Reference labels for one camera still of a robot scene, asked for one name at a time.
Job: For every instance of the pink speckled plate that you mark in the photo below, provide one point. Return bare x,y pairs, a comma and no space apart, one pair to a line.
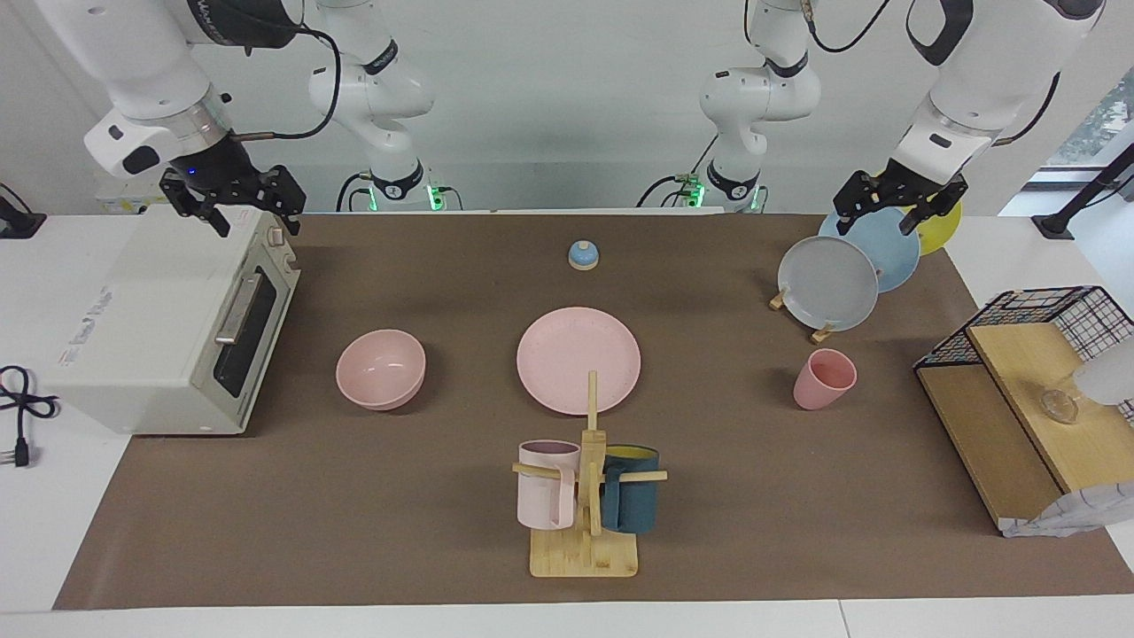
567,354

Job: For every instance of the pink mug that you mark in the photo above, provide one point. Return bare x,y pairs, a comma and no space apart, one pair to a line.
542,496

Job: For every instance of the pink bowl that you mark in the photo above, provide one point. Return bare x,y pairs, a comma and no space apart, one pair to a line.
381,372

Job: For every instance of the black table clamp mount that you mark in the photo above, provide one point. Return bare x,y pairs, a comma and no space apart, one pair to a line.
22,223

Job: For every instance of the small clear glass dish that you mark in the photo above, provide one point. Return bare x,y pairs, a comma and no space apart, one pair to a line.
1060,408

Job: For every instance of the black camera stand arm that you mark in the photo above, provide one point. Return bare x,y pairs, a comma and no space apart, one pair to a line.
1059,221

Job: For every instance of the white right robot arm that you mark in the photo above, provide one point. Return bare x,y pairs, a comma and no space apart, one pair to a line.
142,71

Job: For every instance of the window with greenery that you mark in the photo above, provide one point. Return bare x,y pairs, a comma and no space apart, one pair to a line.
1099,115

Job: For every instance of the dark teal mug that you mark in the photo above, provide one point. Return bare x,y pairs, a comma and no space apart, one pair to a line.
633,501

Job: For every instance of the translucent white container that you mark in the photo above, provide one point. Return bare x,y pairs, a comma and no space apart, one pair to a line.
1107,377

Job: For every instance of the light blue plate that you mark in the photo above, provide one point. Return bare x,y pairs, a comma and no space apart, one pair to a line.
895,252

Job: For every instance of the brown table mat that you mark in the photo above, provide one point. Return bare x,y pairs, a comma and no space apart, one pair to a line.
354,514

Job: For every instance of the wooden plate rack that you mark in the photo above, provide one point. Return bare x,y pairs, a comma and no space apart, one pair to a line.
778,299

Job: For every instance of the wooden two-tier shelf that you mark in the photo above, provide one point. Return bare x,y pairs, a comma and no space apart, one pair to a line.
1001,443

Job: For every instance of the pink cup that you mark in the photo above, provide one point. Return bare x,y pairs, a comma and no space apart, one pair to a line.
819,381

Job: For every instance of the cream toaster oven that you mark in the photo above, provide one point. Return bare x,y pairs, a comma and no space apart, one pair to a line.
133,319

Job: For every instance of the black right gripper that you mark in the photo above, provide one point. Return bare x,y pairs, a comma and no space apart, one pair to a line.
221,182

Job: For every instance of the blue lid with wooden knob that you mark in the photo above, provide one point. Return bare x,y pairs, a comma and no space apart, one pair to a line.
584,257

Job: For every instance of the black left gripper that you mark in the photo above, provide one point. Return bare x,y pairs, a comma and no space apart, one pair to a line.
895,190

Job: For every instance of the grey plate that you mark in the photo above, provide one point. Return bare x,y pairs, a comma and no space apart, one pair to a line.
828,283

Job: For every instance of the wooden mug tree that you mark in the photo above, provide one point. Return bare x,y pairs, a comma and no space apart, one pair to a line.
585,554

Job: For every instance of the yellow plate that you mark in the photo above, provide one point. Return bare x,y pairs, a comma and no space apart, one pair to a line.
941,232

